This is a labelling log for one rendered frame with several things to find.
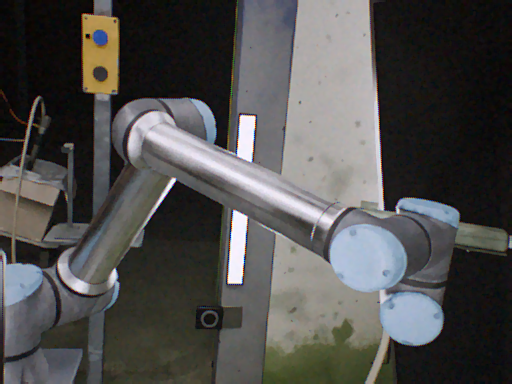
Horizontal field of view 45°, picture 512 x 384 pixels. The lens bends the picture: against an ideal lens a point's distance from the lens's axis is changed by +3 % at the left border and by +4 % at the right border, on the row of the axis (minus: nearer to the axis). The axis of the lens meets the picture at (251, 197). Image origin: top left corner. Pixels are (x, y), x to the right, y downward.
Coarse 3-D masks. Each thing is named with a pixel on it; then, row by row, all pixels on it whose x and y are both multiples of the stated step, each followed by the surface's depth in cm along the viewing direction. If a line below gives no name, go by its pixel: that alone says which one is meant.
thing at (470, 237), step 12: (360, 204) 125; (372, 204) 124; (384, 216) 123; (468, 228) 120; (480, 228) 120; (492, 228) 121; (456, 240) 120; (468, 240) 120; (480, 240) 119; (492, 240) 119; (504, 240) 118; (492, 252) 120; (504, 252) 120
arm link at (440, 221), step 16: (400, 208) 92; (416, 208) 89; (432, 208) 88; (448, 208) 91; (432, 224) 88; (448, 224) 89; (432, 240) 86; (448, 240) 89; (432, 256) 86; (448, 256) 91; (432, 272) 90; (432, 288) 91
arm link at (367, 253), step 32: (128, 128) 107; (160, 128) 107; (128, 160) 110; (160, 160) 105; (192, 160) 100; (224, 160) 97; (224, 192) 95; (256, 192) 91; (288, 192) 89; (288, 224) 88; (320, 224) 84; (352, 224) 82; (384, 224) 81; (416, 224) 85; (320, 256) 87; (352, 256) 80; (384, 256) 77; (416, 256) 82; (384, 288) 81
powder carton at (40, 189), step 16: (16, 160) 347; (16, 176) 333; (32, 176) 336; (48, 176) 376; (64, 176) 355; (0, 192) 337; (16, 192) 333; (32, 192) 335; (48, 192) 337; (64, 192) 343; (0, 208) 339; (32, 208) 342; (48, 208) 343; (0, 224) 342; (32, 224) 344; (48, 224) 349
